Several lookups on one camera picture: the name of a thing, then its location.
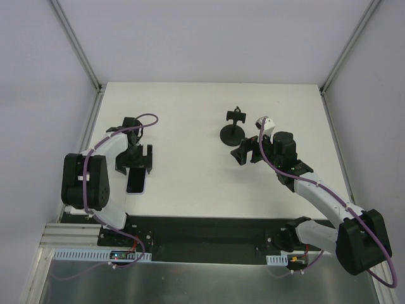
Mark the black phone stand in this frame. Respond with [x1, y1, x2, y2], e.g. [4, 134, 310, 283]
[220, 106, 246, 147]

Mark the phone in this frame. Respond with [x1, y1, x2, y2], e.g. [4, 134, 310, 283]
[126, 168, 147, 194]

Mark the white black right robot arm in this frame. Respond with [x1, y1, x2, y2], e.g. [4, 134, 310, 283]
[230, 132, 392, 276]

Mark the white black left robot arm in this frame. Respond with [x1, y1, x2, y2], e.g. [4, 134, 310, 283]
[61, 114, 156, 246]

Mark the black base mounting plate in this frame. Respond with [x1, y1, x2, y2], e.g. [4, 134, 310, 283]
[59, 213, 333, 264]

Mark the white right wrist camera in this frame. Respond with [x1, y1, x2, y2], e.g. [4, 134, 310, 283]
[255, 116, 275, 137]

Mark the aluminium frame post left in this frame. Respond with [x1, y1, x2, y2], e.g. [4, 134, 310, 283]
[47, 0, 102, 93]

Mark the aluminium frame post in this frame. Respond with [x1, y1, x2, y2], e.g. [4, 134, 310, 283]
[320, 0, 383, 96]
[47, 0, 102, 93]

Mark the aluminium rail front left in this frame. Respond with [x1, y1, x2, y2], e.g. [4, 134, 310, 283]
[40, 223, 101, 246]

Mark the white left cable duct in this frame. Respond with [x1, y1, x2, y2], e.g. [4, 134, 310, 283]
[53, 248, 152, 263]

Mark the white cable duct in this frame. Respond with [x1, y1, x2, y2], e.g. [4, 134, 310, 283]
[266, 254, 289, 267]
[53, 248, 152, 263]

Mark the white right cable duct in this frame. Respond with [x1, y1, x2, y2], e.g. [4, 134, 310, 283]
[266, 254, 289, 267]

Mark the aluminium frame post right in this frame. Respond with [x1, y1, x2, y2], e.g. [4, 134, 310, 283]
[320, 0, 383, 96]

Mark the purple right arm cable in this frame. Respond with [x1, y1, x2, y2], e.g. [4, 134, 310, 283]
[258, 125, 399, 289]

